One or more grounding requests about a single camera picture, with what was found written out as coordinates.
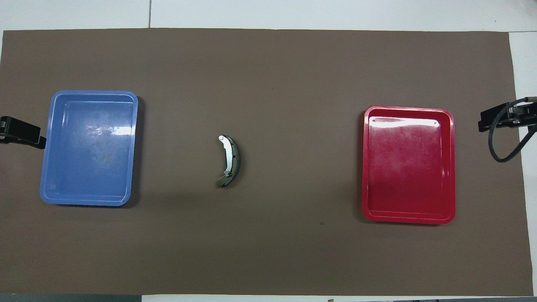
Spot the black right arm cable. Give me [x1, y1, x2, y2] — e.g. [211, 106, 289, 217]
[488, 96, 537, 164]

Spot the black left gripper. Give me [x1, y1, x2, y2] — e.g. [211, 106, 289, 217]
[0, 116, 47, 150]

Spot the curved brake shoe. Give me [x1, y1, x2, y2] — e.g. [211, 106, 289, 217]
[216, 134, 243, 188]

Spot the blue plastic tray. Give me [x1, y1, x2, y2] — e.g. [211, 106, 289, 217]
[39, 90, 139, 207]

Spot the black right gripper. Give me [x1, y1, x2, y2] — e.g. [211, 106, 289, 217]
[478, 102, 537, 133]

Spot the red plastic tray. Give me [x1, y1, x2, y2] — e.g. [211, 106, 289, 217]
[361, 105, 456, 225]

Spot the brown table mat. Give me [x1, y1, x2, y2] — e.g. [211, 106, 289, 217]
[0, 28, 534, 297]

